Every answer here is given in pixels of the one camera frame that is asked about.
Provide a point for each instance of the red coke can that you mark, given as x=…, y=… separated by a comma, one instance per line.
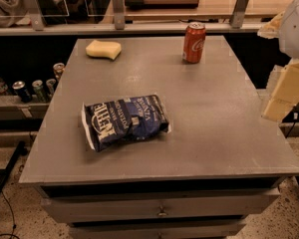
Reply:
x=194, y=42

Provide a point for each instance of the upper grey drawer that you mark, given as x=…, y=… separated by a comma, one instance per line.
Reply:
x=159, y=205

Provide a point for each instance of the silver soda can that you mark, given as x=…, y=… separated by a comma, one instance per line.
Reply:
x=51, y=85

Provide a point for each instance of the right metal bracket post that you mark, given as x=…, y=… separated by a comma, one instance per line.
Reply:
x=238, y=14

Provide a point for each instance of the blue kettle chips bag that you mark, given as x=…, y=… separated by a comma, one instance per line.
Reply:
x=131, y=119

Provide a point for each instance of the left metal bracket post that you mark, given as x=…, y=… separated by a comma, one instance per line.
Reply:
x=35, y=14

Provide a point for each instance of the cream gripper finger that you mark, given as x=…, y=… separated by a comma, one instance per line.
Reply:
x=271, y=29
x=282, y=91

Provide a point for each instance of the orange soda can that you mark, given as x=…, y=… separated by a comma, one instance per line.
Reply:
x=58, y=69

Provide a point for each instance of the metal bracket post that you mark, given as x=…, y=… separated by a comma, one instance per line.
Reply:
x=35, y=14
x=238, y=14
x=119, y=14

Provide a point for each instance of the black stand leg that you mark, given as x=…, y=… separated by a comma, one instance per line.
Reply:
x=5, y=172

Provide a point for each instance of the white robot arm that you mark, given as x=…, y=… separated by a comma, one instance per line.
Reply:
x=289, y=31

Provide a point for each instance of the grey drawer cabinet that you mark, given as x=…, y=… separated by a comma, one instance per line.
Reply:
x=218, y=139

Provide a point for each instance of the lower grey drawer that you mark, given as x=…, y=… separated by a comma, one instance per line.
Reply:
x=165, y=230

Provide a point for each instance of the yellow sponge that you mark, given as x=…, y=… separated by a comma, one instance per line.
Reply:
x=103, y=49

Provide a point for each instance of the grey drawer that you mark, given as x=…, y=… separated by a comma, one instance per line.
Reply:
x=165, y=230
x=159, y=205

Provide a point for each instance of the green soda can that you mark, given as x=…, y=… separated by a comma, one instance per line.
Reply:
x=39, y=91

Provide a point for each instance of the middle metal bracket post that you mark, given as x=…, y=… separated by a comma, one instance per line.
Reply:
x=119, y=14

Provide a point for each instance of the grey cloth pile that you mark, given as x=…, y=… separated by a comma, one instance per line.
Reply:
x=6, y=4

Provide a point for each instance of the dark blue soda can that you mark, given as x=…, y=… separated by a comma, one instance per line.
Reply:
x=22, y=92

